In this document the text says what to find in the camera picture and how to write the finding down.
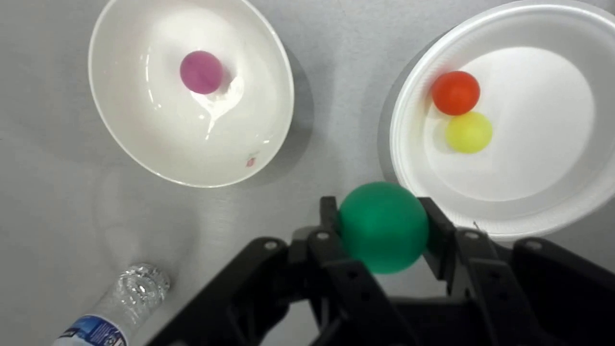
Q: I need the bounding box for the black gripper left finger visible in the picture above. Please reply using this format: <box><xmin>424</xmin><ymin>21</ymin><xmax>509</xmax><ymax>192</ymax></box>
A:
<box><xmin>146</xmin><ymin>194</ymin><xmax>419</xmax><ymax>346</ymax></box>

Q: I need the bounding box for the white foam plate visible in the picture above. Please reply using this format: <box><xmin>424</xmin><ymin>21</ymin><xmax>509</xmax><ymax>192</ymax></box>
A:
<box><xmin>388</xmin><ymin>0</ymin><xmax>615</xmax><ymax>240</ymax></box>

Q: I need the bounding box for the clear plastic water bottle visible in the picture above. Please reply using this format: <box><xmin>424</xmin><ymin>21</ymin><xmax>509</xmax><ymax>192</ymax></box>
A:
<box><xmin>50</xmin><ymin>259</ymin><xmax>175</xmax><ymax>346</ymax></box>

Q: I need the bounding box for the white bowl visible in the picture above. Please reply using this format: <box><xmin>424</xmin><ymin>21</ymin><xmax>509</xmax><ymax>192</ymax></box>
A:
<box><xmin>86</xmin><ymin>0</ymin><xmax>296</xmax><ymax>190</ymax></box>

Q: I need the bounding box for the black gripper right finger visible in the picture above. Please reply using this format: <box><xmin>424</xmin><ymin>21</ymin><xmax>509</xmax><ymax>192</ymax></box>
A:
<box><xmin>419</xmin><ymin>198</ymin><xmax>615</xmax><ymax>346</ymax></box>

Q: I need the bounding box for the green ball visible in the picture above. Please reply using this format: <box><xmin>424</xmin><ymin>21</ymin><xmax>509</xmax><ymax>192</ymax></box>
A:
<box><xmin>336</xmin><ymin>180</ymin><xmax>430</xmax><ymax>276</ymax></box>

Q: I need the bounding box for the orange ball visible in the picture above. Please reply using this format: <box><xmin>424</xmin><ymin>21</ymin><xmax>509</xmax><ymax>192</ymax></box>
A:
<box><xmin>430</xmin><ymin>69</ymin><xmax>482</xmax><ymax>117</ymax></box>

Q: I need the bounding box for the pink ball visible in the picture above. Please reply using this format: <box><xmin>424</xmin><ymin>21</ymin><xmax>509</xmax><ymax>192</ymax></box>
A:
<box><xmin>178</xmin><ymin>48</ymin><xmax>226</xmax><ymax>96</ymax></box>

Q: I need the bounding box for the yellow ball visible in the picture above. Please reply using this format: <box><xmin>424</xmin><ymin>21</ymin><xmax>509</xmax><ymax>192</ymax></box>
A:
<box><xmin>444</xmin><ymin>109</ymin><xmax>495</xmax><ymax>155</ymax></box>

